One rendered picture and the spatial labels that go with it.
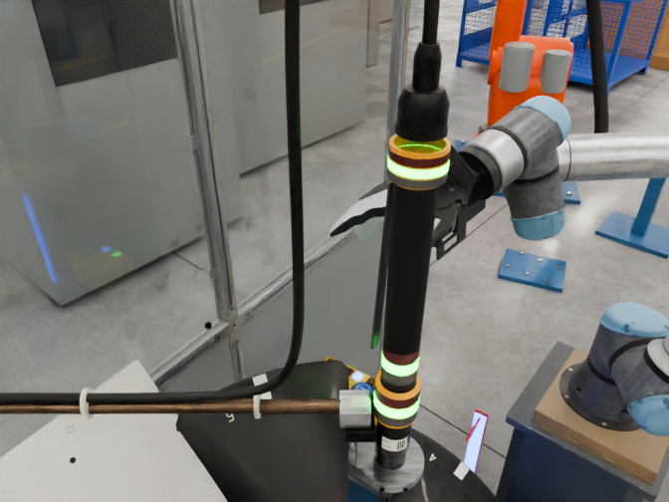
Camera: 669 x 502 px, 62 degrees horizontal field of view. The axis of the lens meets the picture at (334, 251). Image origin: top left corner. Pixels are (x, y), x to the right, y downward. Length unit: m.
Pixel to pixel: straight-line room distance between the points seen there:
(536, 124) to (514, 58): 3.38
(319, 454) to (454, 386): 2.02
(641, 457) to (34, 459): 1.05
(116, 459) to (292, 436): 0.28
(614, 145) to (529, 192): 0.21
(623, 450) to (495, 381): 1.56
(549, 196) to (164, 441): 0.66
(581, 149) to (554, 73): 3.28
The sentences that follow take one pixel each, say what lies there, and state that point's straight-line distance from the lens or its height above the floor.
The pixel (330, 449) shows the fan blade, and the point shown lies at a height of 1.37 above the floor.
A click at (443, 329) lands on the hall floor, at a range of 3.01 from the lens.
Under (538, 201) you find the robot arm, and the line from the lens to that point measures 0.82.
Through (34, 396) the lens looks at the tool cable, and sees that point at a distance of 0.62.
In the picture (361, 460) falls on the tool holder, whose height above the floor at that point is 1.48.
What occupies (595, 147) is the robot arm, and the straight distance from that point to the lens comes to 0.96.
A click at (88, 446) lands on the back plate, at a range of 0.88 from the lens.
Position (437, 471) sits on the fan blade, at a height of 1.18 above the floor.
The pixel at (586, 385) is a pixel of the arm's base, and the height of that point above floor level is 1.09.
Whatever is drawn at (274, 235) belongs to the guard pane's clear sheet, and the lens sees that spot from 1.55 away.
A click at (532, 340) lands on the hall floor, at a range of 3.07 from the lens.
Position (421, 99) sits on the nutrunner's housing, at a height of 1.85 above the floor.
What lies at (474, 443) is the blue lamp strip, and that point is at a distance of 1.11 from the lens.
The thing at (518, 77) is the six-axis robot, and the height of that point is 0.84.
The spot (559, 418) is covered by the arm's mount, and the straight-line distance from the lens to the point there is 1.29.
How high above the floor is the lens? 1.97
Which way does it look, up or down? 34 degrees down
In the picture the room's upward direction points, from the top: straight up
